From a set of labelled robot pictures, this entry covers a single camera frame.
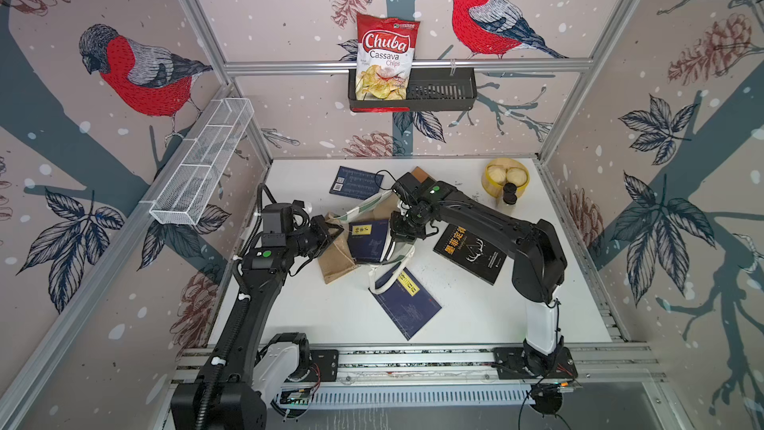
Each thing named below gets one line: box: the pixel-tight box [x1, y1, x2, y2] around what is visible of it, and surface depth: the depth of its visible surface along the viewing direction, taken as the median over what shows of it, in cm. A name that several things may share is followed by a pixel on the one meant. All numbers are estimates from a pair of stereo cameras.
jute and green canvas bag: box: [317, 190, 415, 285], surface depth 80 cm
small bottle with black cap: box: [502, 182, 519, 206], surface depth 102 cm
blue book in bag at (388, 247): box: [382, 227, 396, 262], surface depth 85 cm
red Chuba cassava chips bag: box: [350, 12, 421, 113], surface depth 86 cm
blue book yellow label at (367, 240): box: [347, 218, 390, 263], surface depth 89 cm
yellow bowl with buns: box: [481, 157, 531, 200], surface depth 110 cm
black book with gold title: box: [432, 222, 508, 286], surface depth 94 cm
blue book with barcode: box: [329, 165, 384, 201], surface depth 115 cm
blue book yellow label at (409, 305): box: [368, 266, 443, 342], surface depth 85 cm
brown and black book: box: [411, 165, 429, 184], surface depth 116 cm
